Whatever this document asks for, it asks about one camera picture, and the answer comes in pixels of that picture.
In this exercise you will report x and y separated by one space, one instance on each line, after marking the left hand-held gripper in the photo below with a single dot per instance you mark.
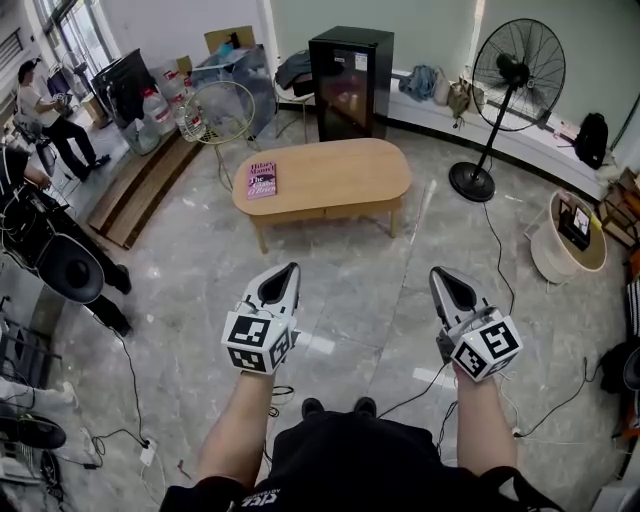
250 340

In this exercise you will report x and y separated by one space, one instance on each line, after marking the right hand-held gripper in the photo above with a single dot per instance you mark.
487 350

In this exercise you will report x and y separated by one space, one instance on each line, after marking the person's right forearm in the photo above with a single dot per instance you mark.
482 425

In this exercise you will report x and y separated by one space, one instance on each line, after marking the person's left forearm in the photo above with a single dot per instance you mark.
235 430

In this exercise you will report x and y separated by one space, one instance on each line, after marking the wooden coffee table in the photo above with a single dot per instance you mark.
340 170

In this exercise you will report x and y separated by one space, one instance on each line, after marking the round white tub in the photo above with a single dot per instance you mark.
547 252

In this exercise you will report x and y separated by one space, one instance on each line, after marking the pink book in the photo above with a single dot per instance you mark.
261 180

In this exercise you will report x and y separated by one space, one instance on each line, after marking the person's left black shoe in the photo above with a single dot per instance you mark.
312 407

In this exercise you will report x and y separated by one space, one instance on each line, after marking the person's black shoe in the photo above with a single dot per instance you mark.
365 406
312 407

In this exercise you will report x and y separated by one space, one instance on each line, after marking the black box with screen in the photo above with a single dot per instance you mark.
575 227

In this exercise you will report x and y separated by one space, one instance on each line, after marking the person's right black shoe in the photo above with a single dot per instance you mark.
365 406

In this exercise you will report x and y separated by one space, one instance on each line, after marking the wooden step platform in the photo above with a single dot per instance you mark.
135 195

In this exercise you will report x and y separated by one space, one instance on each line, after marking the white window bench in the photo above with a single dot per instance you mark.
525 137

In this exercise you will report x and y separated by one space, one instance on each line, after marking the black white striped cloth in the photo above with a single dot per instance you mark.
634 307

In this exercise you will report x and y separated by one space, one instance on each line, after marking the brown cardboard box pile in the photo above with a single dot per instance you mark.
620 210

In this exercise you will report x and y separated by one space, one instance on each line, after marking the person's black clothing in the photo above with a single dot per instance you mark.
350 460

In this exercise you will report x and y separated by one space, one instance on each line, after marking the clear water jug red label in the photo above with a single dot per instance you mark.
156 112
174 90
190 122

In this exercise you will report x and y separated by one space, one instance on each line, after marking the white seat metal chair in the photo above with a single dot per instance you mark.
295 102

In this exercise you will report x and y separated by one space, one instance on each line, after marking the pink paper sheets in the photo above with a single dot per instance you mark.
566 134

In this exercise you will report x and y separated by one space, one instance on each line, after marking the olive green bag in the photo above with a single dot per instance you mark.
457 97

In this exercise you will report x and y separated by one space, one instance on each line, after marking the round black device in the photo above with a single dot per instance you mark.
75 272

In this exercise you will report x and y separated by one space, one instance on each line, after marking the white tote bag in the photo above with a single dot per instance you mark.
474 95

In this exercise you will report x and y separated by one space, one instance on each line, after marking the pale green bucket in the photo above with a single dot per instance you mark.
141 137

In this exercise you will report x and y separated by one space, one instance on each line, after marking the white power strip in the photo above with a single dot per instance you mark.
148 452

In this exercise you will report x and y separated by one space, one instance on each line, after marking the black backpack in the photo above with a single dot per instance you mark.
591 140

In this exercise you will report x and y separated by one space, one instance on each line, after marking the beige bag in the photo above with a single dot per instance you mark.
441 87

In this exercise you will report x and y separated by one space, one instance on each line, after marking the glossy blue-grey cabinet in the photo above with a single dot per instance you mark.
250 80

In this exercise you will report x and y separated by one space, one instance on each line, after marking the blue denim clothes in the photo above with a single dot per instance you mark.
417 82

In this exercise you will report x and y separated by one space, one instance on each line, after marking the dark clothes pile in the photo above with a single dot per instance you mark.
292 72

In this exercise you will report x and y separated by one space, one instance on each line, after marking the black mini fridge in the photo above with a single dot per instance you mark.
350 85

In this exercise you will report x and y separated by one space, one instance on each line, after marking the black standing fan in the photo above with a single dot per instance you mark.
515 70

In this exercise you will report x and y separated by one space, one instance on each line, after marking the black cabinet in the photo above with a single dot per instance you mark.
122 85

